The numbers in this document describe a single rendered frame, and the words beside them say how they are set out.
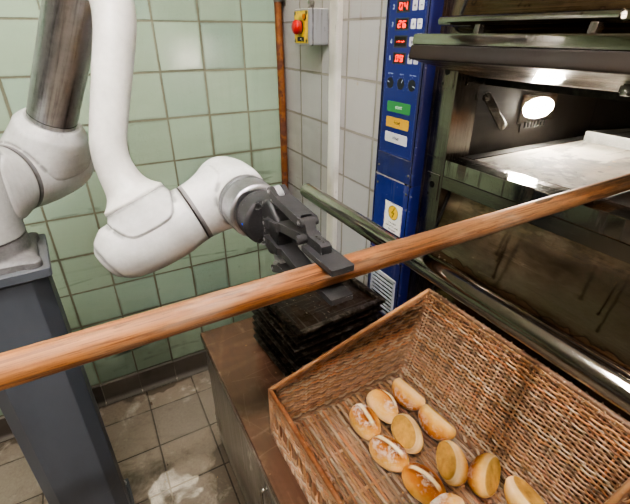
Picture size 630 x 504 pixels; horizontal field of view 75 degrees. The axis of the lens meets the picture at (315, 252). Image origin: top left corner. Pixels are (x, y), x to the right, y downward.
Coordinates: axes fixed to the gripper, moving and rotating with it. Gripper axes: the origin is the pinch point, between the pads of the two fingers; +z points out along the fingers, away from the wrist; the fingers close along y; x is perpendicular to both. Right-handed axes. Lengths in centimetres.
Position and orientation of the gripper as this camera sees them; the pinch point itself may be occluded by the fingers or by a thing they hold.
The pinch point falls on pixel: (327, 271)
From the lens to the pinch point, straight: 48.1
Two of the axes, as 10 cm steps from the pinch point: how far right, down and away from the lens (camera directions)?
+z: 5.0, 4.1, -7.6
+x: -8.7, 2.3, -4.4
